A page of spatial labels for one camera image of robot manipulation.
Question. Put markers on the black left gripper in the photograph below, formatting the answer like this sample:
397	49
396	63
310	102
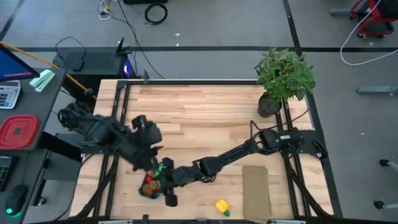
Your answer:
149	133

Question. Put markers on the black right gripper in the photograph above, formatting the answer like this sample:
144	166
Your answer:
183	175

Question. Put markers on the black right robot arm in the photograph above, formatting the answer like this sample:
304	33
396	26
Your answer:
230	155

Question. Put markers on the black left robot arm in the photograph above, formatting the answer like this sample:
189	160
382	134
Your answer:
96	132

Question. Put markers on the teal tupperware container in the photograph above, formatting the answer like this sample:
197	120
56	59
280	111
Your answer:
141	191

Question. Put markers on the red tupperware lid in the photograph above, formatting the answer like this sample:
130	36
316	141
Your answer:
18	131

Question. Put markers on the yellow toy bell pepper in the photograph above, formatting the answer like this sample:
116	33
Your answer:
221	207

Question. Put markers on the brown cardboard sheet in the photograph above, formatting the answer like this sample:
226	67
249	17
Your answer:
256	193

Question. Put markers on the black computer tower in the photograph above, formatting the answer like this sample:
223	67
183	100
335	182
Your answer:
99	67

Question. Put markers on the dark round plant pot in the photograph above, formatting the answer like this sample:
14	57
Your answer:
268	105

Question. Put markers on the grey side desk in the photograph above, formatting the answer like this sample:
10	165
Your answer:
34	102

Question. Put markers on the mint green stapler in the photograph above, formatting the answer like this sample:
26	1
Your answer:
42	80

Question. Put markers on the green leafy plant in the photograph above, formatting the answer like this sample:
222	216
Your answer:
284	73

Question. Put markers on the black computer mouse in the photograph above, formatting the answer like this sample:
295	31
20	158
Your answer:
16	199

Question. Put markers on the dark keyboard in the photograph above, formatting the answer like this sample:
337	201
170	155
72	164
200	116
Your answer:
3	172

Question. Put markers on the grey desk calculator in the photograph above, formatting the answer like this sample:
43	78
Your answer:
9	94

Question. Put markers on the blue screen monitor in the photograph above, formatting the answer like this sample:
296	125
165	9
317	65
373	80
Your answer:
14	67

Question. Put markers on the grey leg with black caster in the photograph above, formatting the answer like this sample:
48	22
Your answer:
384	205
387	163

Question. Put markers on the grey metal floor bar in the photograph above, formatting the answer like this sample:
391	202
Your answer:
376	90

